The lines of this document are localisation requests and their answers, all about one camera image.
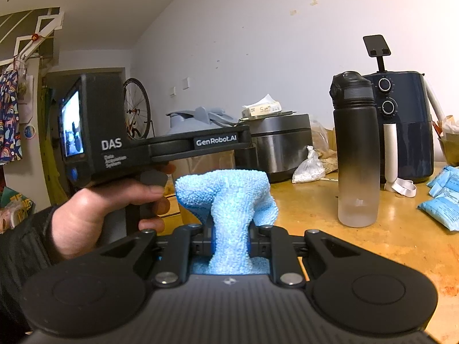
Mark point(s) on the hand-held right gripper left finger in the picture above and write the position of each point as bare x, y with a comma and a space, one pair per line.
181, 254

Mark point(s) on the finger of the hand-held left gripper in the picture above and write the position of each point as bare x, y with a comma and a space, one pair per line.
211, 141

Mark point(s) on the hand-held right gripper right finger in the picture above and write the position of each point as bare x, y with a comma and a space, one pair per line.
278, 254

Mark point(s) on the clear shaker bottle grey lid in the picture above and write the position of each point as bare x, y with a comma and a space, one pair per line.
183, 123

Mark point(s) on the blue microfiber cloth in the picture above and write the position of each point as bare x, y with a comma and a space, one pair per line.
229, 200

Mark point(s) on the person's left forearm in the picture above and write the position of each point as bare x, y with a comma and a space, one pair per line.
21, 254

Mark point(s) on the person's left hand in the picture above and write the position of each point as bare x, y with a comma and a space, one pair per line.
82, 222

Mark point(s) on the bicycle wheel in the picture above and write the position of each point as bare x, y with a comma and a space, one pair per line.
135, 110

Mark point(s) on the black power adapter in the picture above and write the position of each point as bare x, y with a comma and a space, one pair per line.
246, 157

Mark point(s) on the tissue box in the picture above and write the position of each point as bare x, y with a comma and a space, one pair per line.
261, 110

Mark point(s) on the yellow green hanging cloth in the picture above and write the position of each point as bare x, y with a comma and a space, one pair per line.
48, 157

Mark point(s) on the silver rice cooker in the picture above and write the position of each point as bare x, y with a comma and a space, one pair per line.
283, 143

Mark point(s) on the round blue sticker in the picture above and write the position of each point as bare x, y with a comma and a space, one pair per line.
29, 131

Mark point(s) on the white plastic bag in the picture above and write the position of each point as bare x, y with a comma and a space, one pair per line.
308, 170

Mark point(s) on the colourful printed hanging cloth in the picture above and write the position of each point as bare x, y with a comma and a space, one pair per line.
9, 122

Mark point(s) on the crumpled clear plastic bag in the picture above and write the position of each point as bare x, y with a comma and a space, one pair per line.
321, 136

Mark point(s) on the white stair railing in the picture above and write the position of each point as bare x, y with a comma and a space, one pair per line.
50, 21

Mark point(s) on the colourful printed bag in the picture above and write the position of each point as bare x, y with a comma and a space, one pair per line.
14, 206

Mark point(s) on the black gradient water bottle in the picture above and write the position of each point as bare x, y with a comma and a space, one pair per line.
355, 143

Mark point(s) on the blue packet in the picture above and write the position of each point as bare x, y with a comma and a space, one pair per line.
448, 192
441, 212
439, 177

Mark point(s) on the dark blue air fryer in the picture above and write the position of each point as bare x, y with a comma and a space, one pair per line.
412, 132

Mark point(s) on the black phone stand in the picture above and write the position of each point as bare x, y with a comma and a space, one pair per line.
374, 44

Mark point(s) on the olive bowl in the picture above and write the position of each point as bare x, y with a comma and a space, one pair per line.
450, 150

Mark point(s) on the crumpled paper wrappers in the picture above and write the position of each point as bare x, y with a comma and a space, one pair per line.
450, 125

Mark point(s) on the white tube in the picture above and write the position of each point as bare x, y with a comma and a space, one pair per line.
434, 100

